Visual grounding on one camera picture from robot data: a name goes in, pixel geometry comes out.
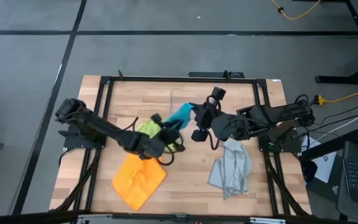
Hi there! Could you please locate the white paper sheet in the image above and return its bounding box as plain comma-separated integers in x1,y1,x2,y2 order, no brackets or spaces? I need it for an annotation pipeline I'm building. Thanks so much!
300,136,337,184

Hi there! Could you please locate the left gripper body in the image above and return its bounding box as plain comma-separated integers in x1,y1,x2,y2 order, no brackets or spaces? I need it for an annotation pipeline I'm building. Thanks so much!
140,129,176,160

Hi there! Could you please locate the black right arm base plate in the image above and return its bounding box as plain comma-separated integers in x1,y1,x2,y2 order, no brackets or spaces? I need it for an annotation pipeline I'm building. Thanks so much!
258,133,303,153

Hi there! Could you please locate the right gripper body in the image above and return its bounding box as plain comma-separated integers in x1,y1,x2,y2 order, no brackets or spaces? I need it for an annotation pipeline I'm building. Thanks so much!
204,104,234,141

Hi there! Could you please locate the yellow floor cable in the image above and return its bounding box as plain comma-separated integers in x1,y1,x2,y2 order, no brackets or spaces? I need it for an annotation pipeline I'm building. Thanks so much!
270,0,322,21

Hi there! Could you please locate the light grey waffle towel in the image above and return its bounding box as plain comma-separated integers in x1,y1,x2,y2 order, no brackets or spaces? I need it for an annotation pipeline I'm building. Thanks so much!
208,138,254,200

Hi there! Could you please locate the black front rail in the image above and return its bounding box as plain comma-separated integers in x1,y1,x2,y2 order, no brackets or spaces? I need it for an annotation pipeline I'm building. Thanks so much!
0,210,358,224

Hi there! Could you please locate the black diagonal leg bar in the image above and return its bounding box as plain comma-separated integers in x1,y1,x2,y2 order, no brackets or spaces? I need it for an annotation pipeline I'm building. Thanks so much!
300,129,358,161

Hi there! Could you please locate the blue microfiber towel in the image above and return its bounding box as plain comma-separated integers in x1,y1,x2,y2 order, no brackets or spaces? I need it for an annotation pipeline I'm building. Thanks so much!
165,102,195,131

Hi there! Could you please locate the dark blue object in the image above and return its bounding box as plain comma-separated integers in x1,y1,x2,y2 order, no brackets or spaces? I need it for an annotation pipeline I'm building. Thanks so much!
301,160,319,184

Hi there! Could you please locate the black aluminium table frame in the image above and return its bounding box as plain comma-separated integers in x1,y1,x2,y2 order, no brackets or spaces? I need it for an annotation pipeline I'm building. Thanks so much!
50,73,313,218

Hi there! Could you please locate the clear plastic bin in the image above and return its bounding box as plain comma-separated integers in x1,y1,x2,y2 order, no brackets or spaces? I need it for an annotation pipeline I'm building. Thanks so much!
169,87,198,114

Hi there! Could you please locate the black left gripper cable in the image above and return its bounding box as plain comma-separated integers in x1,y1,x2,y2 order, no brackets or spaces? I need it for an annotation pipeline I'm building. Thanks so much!
155,151,176,167

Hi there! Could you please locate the orange microfiber towel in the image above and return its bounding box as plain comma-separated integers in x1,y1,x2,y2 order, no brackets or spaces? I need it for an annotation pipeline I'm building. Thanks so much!
112,154,168,212

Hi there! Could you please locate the black desk frame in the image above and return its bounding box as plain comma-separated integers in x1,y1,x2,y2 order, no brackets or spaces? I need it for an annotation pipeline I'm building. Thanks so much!
314,0,358,85

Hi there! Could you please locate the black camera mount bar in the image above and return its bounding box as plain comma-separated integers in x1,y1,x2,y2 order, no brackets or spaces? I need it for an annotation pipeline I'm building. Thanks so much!
188,70,246,79

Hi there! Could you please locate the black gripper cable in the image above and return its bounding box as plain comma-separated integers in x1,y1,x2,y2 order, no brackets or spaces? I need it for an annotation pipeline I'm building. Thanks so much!
155,151,176,167
208,129,228,151

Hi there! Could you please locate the yellow extension cord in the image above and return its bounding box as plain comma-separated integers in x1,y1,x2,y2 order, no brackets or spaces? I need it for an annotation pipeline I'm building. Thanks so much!
314,90,358,106

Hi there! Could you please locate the black floor cable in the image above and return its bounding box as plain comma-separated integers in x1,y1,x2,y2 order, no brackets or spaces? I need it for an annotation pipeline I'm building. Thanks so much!
293,95,358,131

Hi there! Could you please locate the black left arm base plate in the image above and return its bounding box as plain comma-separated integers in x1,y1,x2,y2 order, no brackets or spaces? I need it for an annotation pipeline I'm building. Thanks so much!
58,123,107,149

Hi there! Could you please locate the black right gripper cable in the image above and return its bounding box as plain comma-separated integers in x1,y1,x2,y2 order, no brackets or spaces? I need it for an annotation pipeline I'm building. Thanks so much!
208,129,228,151

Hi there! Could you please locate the silver metal bracket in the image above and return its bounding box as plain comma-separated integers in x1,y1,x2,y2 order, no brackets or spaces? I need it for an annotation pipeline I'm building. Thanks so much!
249,217,287,224
76,213,113,224

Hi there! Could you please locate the green microfiber towel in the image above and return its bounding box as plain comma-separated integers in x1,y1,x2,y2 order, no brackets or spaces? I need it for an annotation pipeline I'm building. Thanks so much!
136,118,180,153

